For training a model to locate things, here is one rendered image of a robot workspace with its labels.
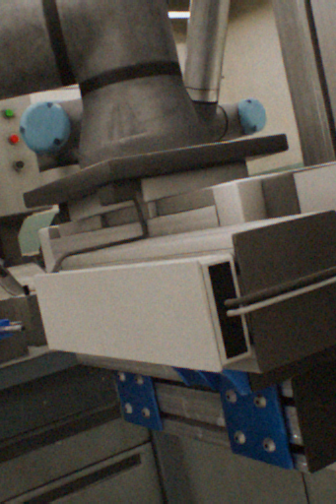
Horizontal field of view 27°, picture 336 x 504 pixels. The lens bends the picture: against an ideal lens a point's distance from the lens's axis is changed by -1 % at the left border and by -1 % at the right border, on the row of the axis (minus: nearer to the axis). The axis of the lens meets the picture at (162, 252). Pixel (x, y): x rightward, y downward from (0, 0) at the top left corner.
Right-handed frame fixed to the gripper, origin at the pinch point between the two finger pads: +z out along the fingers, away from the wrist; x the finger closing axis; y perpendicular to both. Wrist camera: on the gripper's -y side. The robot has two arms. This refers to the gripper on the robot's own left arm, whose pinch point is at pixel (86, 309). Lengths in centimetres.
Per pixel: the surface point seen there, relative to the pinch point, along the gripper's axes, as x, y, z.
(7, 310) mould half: -7.6, -16.2, -1.9
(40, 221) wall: 321, -679, -36
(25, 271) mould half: 5.1, -33.5, -7.6
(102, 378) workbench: 1.8, -2.9, 13.1
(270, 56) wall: 649, -560, -194
